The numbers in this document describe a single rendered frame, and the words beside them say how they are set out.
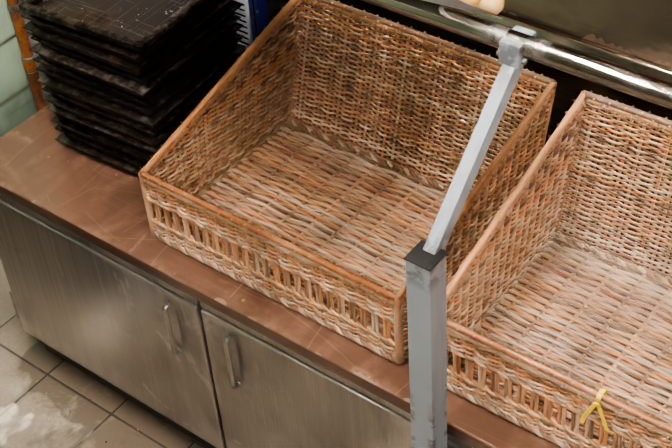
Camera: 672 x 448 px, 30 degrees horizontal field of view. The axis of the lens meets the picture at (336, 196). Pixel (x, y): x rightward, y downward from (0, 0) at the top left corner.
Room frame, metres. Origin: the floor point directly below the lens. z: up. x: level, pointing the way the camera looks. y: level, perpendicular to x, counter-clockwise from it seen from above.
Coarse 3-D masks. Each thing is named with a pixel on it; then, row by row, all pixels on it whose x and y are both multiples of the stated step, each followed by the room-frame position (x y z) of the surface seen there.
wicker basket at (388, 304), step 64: (320, 0) 1.99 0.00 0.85; (256, 64) 1.91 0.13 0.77; (320, 64) 1.96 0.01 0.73; (384, 64) 1.88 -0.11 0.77; (448, 64) 1.80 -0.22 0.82; (192, 128) 1.77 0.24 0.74; (256, 128) 1.89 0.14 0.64; (320, 128) 1.92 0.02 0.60; (384, 128) 1.84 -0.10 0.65; (448, 128) 1.76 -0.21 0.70; (192, 192) 1.61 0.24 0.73; (256, 192) 1.76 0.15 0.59; (320, 192) 1.75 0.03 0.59; (384, 192) 1.73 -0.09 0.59; (192, 256) 1.61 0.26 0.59; (256, 256) 1.51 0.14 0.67; (320, 256) 1.58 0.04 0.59; (384, 256) 1.57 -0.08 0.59; (448, 256) 1.43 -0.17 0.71; (320, 320) 1.42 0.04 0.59; (384, 320) 1.34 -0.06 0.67
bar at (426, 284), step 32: (384, 0) 1.47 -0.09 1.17; (416, 0) 1.45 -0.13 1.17; (480, 32) 1.38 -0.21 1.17; (512, 32) 1.36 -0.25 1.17; (512, 64) 1.33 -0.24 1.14; (544, 64) 1.32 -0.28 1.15; (576, 64) 1.29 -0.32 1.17; (608, 64) 1.27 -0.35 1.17; (640, 96) 1.23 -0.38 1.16; (480, 128) 1.29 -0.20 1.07; (480, 160) 1.27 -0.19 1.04; (448, 192) 1.24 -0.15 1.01; (448, 224) 1.21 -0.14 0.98; (416, 256) 1.18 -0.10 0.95; (416, 288) 1.17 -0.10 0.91; (416, 320) 1.17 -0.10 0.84; (416, 352) 1.17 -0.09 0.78; (416, 384) 1.18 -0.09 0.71; (416, 416) 1.18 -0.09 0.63
